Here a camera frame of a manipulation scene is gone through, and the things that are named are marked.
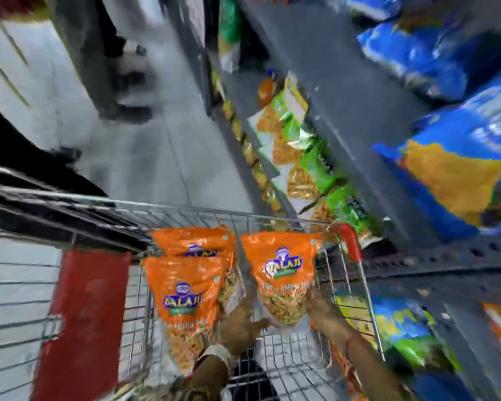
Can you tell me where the person's right hand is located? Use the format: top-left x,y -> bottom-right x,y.
306,287 -> 353,344

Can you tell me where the person's left hand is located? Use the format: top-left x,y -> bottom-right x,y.
218,293 -> 273,356

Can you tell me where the orange snack packet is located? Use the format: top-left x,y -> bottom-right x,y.
142,255 -> 234,374
240,231 -> 323,330
149,226 -> 238,258

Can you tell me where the person's left forearm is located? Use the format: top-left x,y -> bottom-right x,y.
190,354 -> 231,401

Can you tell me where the person's right forearm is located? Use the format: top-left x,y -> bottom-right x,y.
343,335 -> 407,401

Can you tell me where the white wristband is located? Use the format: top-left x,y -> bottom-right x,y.
200,343 -> 239,369

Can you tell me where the blue and green snack packet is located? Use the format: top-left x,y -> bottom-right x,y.
335,294 -> 462,374

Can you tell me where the row of yellow packets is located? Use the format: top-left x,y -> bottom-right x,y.
211,71 -> 284,215

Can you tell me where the red cart seat flap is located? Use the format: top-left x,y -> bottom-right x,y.
30,250 -> 133,401

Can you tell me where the grey metal shelf rack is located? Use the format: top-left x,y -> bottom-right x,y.
159,0 -> 501,401

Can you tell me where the tall green packet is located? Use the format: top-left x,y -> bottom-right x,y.
217,0 -> 244,74

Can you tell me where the metal wire shopping cart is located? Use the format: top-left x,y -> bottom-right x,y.
0,163 -> 387,401

